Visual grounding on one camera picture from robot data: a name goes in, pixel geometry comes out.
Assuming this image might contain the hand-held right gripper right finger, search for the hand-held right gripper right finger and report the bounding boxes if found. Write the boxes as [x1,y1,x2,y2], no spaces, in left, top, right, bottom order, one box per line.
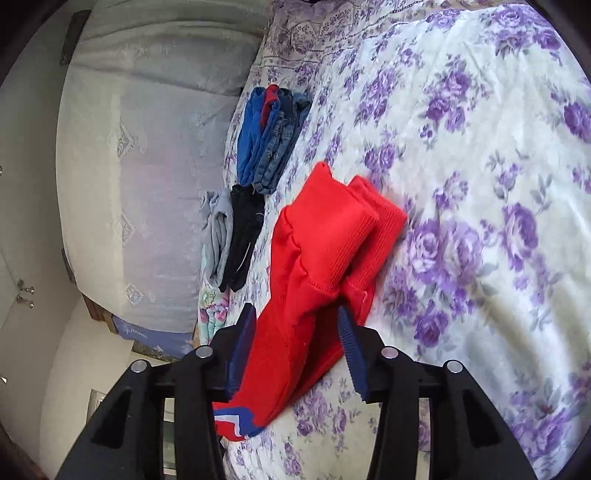
[336,305,539,480]

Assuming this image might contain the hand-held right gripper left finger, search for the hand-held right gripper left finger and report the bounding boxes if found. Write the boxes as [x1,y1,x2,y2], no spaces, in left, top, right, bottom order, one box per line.
[55,302,257,480]

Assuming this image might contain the red pants with striped waistband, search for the red pants with striped waistband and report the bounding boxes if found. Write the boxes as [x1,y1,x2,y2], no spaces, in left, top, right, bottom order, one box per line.
[211,161,408,443]

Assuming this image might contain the blue and red pants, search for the blue and red pants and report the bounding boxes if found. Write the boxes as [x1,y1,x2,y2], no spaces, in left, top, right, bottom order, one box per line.
[236,84,282,185]

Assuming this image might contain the floral pillow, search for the floral pillow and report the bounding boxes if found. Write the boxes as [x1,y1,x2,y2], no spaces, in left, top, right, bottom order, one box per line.
[198,284,232,347]

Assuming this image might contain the blue printed cloth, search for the blue printed cloth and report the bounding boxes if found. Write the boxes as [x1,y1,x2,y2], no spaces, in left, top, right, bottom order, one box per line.
[112,315,194,361]

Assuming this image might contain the grey garment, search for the grey garment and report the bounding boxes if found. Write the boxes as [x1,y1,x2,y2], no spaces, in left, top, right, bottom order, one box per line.
[202,189,234,286]

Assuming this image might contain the black garment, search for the black garment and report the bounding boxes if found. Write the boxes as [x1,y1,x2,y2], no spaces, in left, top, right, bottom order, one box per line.
[218,184,266,292]

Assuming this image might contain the blue denim jeans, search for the blue denim jeans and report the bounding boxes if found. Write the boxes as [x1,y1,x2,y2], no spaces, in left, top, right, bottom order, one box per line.
[252,89,313,195]

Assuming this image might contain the grey lace cover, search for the grey lace cover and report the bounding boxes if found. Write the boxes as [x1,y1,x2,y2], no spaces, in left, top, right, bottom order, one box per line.
[55,0,278,334]

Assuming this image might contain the purple floral bedsheet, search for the purple floral bedsheet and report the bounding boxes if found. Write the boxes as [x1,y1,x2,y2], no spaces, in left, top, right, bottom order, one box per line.
[191,0,591,480]

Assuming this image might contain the wooden bed frame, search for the wooden bed frame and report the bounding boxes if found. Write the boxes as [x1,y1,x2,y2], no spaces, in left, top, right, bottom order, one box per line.
[82,293,116,334]

